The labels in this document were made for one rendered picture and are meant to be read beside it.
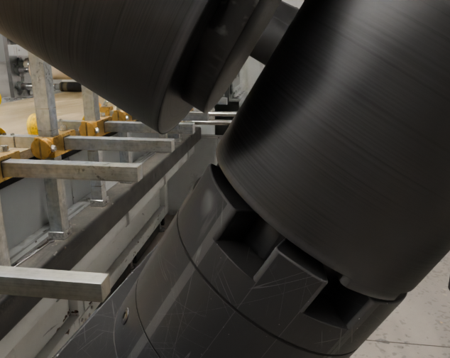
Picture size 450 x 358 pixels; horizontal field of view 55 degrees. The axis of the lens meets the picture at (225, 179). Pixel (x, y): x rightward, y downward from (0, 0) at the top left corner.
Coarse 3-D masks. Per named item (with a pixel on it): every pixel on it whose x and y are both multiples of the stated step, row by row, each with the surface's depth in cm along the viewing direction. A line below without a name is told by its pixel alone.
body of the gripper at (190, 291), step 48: (192, 192) 10; (192, 240) 9; (240, 240) 10; (288, 240) 9; (144, 288) 11; (192, 288) 9; (240, 288) 9; (288, 288) 8; (336, 288) 9; (96, 336) 11; (144, 336) 10; (192, 336) 9; (240, 336) 9; (288, 336) 9; (336, 336) 9
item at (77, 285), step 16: (0, 272) 63; (16, 272) 63; (32, 272) 63; (48, 272) 63; (64, 272) 63; (80, 272) 63; (0, 288) 62; (16, 288) 62; (32, 288) 62; (48, 288) 61; (64, 288) 61; (80, 288) 60; (96, 288) 60
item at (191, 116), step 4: (112, 112) 157; (192, 112) 153; (196, 112) 153; (200, 112) 153; (208, 112) 154; (188, 116) 153; (192, 116) 153; (196, 116) 153; (200, 116) 153; (204, 116) 153; (208, 116) 154; (184, 120) 154; (188, 120) 154; (192, 120) 154; (196, 120) 153; (200, 120) 153; (204, 120) 153; (208, 120) 154
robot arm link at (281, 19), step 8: (280, 8) 48; (288, 8) 48; (296, 8) 47; (280, 16) 48; (288, 16) 48; (272, 24) 48; (280, 24) 48; (288, 24) 48; (264, 32) 48; (272, 32) 48; (280, 32) 48; (264, 40) 48; (272, 40) 48; (256, 48) 49; (264, 48) 48; (272, 48) 48; (256, 56) 50; (264, 56) 49; (264, 64) 51
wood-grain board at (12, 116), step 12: (60, 96) 268; (72, 96) 268; (0, 108) 211; (12, 108) 211; (24, 108) 211; (60, 108) 211; (72, 108) 211; (0, 120) 175; (12, 120) 175; (24, 120) 175; (12, 132) 149; (24, 132) 149; (24, 156) 122
